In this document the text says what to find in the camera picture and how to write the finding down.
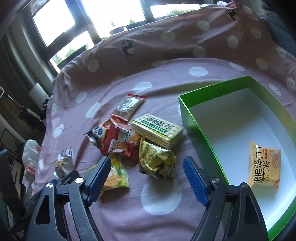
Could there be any yellow green snack packet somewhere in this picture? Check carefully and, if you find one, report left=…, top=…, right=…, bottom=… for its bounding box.
left=98, top=154, right=130, bottom=199

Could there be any red panda snack packet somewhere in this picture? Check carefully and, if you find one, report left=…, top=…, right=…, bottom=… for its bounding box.
left=85, top=118, right=132, bottom=155

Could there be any red-edged silver snack packet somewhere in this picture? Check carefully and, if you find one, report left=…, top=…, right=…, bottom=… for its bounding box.
left=111, top=93, right=146, bottom=121

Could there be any soda cracker pack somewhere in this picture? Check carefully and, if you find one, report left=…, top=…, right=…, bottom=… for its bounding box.
left=130, top=114, right=183, bottom=149

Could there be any window with dark frame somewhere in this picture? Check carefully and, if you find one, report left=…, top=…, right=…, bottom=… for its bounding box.
left=19, top=1, right=213, bottom=75

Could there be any green white cardboard box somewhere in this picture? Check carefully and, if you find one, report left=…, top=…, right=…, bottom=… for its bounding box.
left=179, top=76, right=295, bottom=240

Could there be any white snack packet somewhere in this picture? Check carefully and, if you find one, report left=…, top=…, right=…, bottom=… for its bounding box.
left=54, top=147, right=74, bottom=180

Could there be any orange panda snack packet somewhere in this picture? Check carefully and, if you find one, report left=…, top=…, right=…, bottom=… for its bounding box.
left=106, top=125, right=141, bottom=162

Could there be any pink polka dot cloth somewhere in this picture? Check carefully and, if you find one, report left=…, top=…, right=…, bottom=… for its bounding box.
left=33, top=1, right=295, bottom=240

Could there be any orange rice cracker packet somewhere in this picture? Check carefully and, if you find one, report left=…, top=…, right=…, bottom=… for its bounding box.
left=247, top=141, right=281, bottom=193

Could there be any white plastic bag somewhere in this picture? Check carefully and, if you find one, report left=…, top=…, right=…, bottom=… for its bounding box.
left=22, top=140, right=41, bottom=196

